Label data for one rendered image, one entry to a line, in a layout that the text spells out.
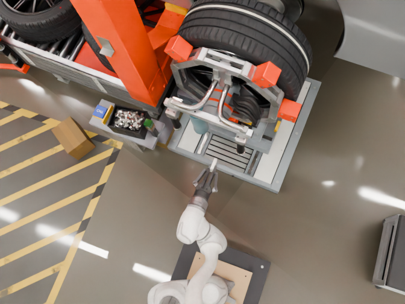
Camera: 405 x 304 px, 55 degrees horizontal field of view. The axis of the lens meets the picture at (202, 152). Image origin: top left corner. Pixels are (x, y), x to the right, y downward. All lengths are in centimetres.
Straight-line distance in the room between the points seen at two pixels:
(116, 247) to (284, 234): 110
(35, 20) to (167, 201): 146
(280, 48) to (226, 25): 24
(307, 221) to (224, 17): 146
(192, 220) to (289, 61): 81
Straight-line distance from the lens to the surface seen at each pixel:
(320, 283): 261
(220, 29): 167
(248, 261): 226
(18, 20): 291
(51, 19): 281
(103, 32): 168
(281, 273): 257
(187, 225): 174
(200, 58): 166
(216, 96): 180
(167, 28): 230
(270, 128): 257
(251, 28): 167
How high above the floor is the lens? 256
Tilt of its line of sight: 73 degrees down
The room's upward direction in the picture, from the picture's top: 18 degrees counter-clockwise
